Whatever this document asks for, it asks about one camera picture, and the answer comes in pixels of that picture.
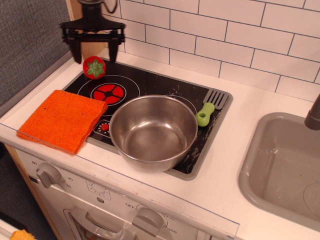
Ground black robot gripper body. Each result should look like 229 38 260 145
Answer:
60 3 126 45

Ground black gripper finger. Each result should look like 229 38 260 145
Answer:
68 39 82 64
108 41 119 63

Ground red toy strawberry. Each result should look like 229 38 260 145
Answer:
82 56 106 80

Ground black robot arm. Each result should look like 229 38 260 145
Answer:
60 0 126 64

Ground metal pot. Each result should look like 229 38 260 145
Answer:
109 95 198 173

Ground black toy stovetop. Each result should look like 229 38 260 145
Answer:
64 60 233 181

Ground orange folded cloth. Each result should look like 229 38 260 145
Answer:
16 90 108 154

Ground grey left oven knob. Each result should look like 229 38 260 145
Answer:
36 163 62 189

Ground grey oven knob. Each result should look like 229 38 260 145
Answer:
132 207 164 237
36 163 62 189

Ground white toy oven front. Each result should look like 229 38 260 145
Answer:
16 150 239 240

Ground grey right oven knob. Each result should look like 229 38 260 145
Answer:
132 207 164 237

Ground orange object on floor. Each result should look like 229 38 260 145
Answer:
9 229 36 240

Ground grey plastic sink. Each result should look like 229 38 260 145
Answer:
238 112 320 231

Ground grey faucet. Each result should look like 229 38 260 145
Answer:
304 94 320 131

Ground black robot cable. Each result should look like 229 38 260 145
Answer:
101 0 119 14

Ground green handled grey spatula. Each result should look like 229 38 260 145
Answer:
195 88 229 127

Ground grey oven door handle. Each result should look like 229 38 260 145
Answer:
70 207 124 240

